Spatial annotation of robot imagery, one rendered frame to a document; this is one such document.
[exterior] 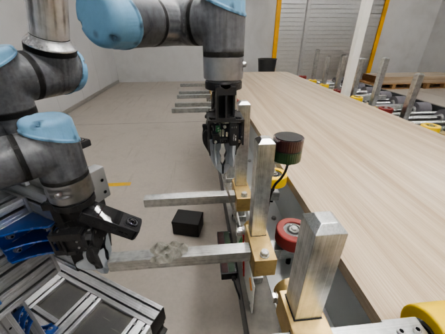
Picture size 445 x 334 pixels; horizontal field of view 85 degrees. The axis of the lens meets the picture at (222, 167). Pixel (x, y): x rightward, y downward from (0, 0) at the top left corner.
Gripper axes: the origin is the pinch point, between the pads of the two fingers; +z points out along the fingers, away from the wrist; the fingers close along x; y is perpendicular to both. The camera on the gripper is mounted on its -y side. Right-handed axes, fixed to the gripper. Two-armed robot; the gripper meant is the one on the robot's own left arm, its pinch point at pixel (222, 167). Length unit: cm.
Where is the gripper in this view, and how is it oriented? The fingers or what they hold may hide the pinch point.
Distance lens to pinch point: 58.0
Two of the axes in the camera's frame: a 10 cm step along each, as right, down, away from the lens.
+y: 1.0, 4.7, -8.7
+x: 10.0, -0.5, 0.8
